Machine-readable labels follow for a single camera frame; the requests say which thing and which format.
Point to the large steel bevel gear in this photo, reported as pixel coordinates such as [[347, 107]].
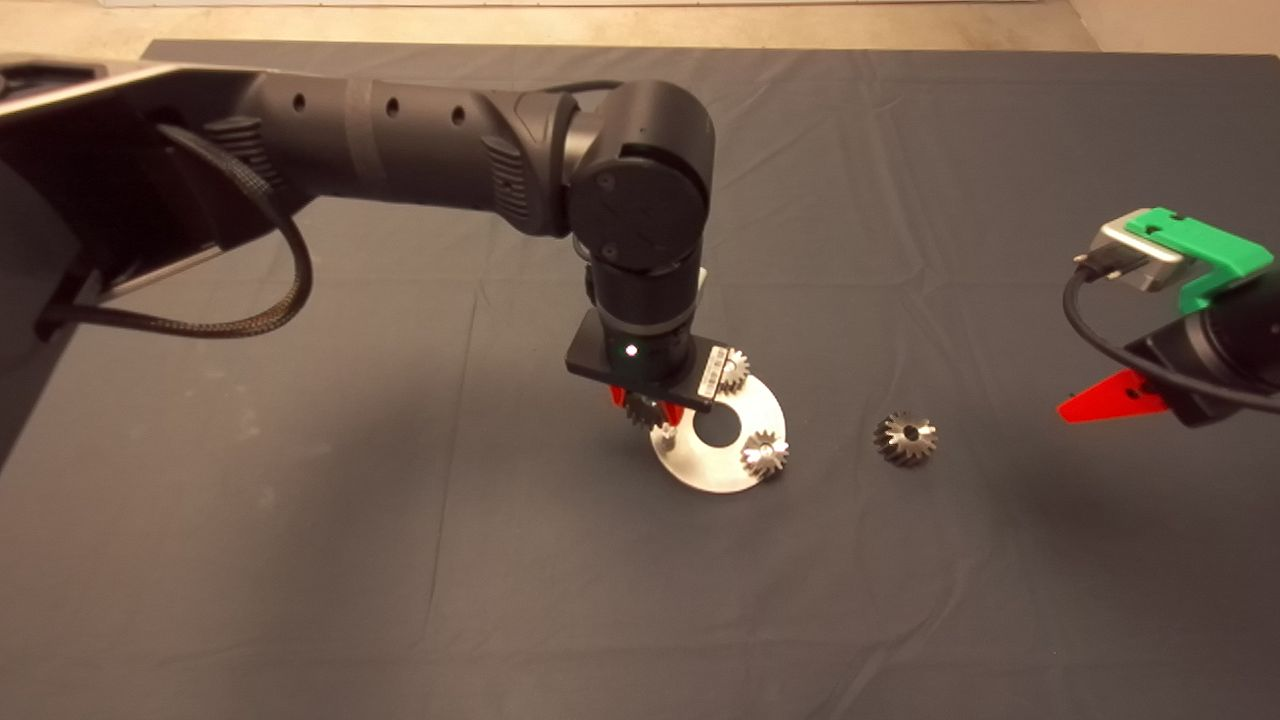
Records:
[[905, 438]]

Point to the green right camera mount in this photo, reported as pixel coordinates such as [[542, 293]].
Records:
[[1220, 255]]

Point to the small steel bevel gear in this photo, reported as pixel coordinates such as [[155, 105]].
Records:
[[736, 372], [643, 411], [765, 455]]

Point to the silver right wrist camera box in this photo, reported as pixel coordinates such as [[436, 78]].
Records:
[[1135, 250]]

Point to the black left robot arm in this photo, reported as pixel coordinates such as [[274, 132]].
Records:
[[400, 140]]

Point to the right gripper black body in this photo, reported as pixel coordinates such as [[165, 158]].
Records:
[[1190, 395]]

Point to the round metal plate with pins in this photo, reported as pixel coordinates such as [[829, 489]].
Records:
[[715, 470]]

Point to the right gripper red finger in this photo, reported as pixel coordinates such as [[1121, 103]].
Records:
[[1110, 400]]

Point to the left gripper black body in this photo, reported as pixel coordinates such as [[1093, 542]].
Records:
[[710, 372]]

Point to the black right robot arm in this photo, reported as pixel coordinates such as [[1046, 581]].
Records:
[[1245, 340]]

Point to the dark grey table cloth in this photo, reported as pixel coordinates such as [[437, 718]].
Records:
[[900, 150]]

